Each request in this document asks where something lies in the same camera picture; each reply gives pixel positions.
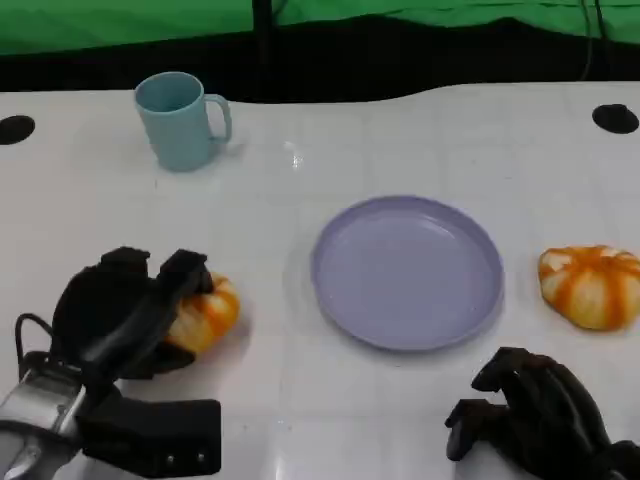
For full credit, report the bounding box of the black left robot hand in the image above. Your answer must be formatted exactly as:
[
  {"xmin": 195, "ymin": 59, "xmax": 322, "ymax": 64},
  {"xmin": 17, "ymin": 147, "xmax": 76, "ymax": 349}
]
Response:
[{"xmin": 51, "ymin": 246, "xmax": 216, "ymax": 396}]

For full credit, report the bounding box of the green cloth backdrop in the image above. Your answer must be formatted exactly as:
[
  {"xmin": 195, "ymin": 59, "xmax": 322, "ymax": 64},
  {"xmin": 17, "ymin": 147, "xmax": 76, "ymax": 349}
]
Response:
[{"xmin": 0, "ymin": 0, "xmax": 640, "ymax": 57}]

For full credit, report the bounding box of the black table grommet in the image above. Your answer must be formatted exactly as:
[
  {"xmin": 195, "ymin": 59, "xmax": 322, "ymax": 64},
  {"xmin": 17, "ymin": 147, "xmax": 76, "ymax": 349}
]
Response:
[
  {"xmin": 591, "ymin": 103, "xmax": 640, "ymax": 135},
  {"xmin": 0, "ymin": 115, "xmax": 36, "ymax": 146}
]

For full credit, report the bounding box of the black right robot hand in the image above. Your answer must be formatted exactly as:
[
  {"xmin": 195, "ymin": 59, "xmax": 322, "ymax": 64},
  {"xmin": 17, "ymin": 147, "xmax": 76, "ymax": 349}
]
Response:
[{"xmin": 444, "ymin": 346, "xmax": 614, "ymax": 480}]

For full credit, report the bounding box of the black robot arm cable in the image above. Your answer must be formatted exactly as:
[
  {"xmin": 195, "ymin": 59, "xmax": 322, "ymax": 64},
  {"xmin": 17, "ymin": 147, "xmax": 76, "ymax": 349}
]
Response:
[{"xmin": 14, "ymin": 313, "xmax": 56, "ymax": 374}]

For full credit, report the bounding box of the black backdrop band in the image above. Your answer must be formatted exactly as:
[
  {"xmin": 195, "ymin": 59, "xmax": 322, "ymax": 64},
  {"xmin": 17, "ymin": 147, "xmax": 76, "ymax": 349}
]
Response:
[{"xmin": 0, "ymin": 15, "xmax": 640, "ymax": 104}]

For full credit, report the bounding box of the lilac plate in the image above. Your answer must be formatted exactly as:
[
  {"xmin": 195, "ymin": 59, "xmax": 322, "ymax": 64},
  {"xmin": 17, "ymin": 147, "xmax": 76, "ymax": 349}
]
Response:
[{"xmin": 310, "ymin": 195, "xmax": 505, "ymax": 353}]

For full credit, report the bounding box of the black vertical pole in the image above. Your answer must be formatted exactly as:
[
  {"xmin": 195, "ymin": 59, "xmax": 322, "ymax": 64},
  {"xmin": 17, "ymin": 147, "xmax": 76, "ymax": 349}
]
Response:
[{"xmin": 252, "ymin": 0, "xmax": 276, "ymax": 100}]

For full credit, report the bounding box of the orange white toy bread roll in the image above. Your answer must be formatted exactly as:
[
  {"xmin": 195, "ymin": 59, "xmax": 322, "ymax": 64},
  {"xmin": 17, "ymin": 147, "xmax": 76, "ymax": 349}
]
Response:
[
  {"xmin": 537, "ymin": 244, "xmax": 640, "ymax": 331},
  {"xmin": 163, "ymin": 272, "xmax": 241, "ymax": 355}
]

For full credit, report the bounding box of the thin black cable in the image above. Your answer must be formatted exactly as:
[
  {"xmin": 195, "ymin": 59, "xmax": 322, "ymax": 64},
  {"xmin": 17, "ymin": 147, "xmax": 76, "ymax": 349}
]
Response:
[
  {"xmin": 593, "ymin": 0, "xmax": 609, "ymax": 42},
  {"xmin": 579, "ymin": 0, "xmax": 595, "ymax": 80}
]

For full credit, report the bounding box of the pale green mug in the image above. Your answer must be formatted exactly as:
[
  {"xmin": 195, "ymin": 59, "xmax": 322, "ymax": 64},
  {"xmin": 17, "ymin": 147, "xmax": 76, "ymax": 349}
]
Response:
[{"xmin": 133, "ymin": 71, "xmax": 233, "ymax": 173}]

